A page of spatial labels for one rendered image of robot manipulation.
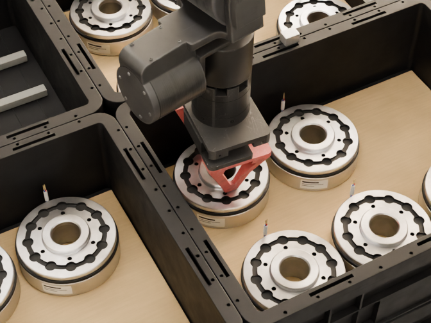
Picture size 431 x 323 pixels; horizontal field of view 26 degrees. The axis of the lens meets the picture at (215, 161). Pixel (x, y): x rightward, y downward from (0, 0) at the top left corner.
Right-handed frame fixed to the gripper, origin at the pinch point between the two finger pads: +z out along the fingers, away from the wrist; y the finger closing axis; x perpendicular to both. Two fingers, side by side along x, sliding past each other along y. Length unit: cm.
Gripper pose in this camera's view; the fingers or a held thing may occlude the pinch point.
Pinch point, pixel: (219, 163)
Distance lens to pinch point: 98.8
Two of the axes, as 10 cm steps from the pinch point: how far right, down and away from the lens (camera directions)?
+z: -0.1, 6.2, 7.9
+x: 9.2, -3.0, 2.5
